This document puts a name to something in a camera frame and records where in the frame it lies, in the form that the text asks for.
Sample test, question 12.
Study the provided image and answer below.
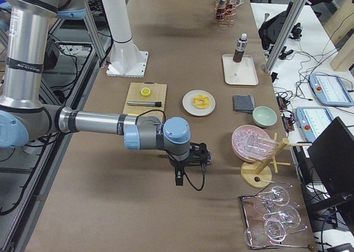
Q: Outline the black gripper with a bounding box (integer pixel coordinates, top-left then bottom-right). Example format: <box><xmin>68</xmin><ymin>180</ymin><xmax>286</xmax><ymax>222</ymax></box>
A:
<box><xmin>168</xmin><ymin>153</ymin><xmax>194</xmax><ymax>186</ymax></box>

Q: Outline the grey round plate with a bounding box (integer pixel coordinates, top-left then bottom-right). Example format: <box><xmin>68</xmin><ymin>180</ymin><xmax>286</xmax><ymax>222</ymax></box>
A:
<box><xmin>183</xmin><ymin>90</ymin><xmax>216</xmax><ymax>116</ymax></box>

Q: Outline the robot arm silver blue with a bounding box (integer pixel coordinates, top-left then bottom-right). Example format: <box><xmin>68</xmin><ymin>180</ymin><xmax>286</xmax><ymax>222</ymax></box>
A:
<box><xmin>1</xmin><ymin>0</ymin><xmax>201</xmax><ymax>186</ymax></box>

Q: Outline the black mirrored tray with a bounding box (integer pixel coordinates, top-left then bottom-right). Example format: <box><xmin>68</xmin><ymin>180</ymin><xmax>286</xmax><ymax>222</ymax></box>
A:
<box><xmin>239</xmin><ymin>195</ymin><xmax>278</xmax><ymax>250</ymax></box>

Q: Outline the cream rabbit tray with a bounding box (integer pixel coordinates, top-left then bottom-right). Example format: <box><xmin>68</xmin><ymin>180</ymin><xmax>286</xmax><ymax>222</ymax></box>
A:
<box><xmin>222</xmin><ymin>54</ymin><xmax>258</xmax><ymax>86</ymax></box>

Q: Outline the tea bottle on tray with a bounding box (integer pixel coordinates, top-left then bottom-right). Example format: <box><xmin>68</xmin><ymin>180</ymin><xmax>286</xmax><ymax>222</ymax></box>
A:
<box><xmin>233</xmin><ymin>33</ymin><xmax>247</xmax><ymax>63</ymax></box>

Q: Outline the wooden cup tree stand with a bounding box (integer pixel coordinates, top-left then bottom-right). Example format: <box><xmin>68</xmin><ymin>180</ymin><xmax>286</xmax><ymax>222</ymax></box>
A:
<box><xmin>241</xmin><ymin>133</ymin><xmax>312</xmax><ymax>188</ymax></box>

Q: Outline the pink bowl of ice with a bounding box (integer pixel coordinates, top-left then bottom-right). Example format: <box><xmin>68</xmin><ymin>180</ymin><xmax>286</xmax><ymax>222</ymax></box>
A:
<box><xmin>231</xmin><ymin>125</ymin><xmax>276</xmax><ymax>162</ymax></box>

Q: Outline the steel muddler black tip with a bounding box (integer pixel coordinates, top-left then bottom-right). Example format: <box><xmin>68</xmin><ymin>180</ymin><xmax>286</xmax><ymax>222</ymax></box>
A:
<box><xmin>126</xmin><ymin>101</ymin><xmax>162</xmax><ymax>107</ymax></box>

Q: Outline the bamboo cutting board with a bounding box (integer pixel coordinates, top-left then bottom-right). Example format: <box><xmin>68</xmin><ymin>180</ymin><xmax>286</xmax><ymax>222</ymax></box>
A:
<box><xmin>123</xmin><ymin>82</ymin><xmax>167</xmax><ymax>115</ymax></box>

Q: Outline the half lemon slice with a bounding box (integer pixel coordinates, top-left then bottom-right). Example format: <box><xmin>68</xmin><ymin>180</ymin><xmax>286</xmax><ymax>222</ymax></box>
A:
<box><xmin>140</xmin><ymin>87</ymin><xmax>152</xmax><ymax>97</ymax></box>

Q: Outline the folded grey cloth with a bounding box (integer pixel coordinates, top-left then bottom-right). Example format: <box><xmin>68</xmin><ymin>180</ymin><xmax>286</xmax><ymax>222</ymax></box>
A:
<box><xmin>232</xmin><ymin>95</ymin><xmax>254</xmax><ymax>113</ymax></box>

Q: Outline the clear wine glass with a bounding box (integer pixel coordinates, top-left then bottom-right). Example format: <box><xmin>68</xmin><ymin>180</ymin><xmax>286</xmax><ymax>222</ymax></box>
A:
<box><xmin>243</xmin><ymin>217</ymin><xmax>308</xmax><ymax>249</ymax></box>
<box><xmin>263</xmin><ymin>205</ymin><xmax>301</xmax><ymax>228</ymax></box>
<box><xmin>256</xmin><ymin>182</ymin><xmax>293</xmax><ymax>206</ymax></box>

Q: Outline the mint green bowl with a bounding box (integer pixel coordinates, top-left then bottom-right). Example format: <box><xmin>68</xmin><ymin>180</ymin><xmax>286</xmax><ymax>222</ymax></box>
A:
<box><xmin>252</xmin><ymin>106</ymin><xmax>277</xmax><ymax>128</ymax></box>

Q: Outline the teach pendant blue near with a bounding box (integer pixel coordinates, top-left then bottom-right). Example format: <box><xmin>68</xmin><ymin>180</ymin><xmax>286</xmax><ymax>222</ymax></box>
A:
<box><xmin>295</xmin><ymin>107</ymin><xmax>334</xmax><ymax>142</ymax></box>

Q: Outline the teach pendant blue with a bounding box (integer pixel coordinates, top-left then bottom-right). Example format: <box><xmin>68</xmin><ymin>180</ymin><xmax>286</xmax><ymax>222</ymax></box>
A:
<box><xmin>309</xmin><ymin>73</ymin><xmax>353</xmax><ymax>107</ymax></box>
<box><xmin>295</xmin><ymin>107</ymin><xmax>334</xmax><ymax>142</ymax></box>

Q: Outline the black monitor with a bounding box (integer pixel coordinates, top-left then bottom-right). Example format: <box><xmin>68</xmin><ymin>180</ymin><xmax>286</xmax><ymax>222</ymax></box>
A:
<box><xmin>308</xmin><ymin>117</ymin><xmax>353</xmax><ymax>195</ymax></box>

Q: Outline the teach pendant blue far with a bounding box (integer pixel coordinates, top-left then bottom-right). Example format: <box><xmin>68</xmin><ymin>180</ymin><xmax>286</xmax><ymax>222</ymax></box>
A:
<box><xmin>309</xmin><ymin>73</ymin><xmax>353</xmax><ymax>107</ymax></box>

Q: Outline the tea bottle in rack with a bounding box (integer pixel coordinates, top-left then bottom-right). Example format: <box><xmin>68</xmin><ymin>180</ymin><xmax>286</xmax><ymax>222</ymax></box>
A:
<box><xmin>215</xmin><ymin>0</ymin><xmax>226</xmax><ymax>20</ymax></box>

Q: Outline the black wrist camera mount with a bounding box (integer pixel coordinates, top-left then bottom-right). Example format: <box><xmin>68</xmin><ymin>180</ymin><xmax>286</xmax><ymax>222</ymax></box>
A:
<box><xmin>189</xmin><ymin>143</ymin><xmax>211</xmax><ymax>165</ymax></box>

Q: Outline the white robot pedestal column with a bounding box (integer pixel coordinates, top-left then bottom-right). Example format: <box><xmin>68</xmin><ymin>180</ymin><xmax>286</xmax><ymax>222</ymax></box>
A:
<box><xmin>102</xmin><ymin>0</ymin><xmax>148</xmax><ymax>78</ymax></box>

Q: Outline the copper wire bottle rack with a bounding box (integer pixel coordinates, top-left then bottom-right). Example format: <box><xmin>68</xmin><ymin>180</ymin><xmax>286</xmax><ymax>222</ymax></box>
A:
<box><xmin>213</xmin><ymin>0</ymin><xmax>243</xmax><ymax>26</ymax></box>

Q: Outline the aluminium frame post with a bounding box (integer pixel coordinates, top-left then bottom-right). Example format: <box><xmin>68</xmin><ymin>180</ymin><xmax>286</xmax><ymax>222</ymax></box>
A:
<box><xmin>264</xmin><ymin>0</ymin><xmax>307</xmax><ymax>74</ymax></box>

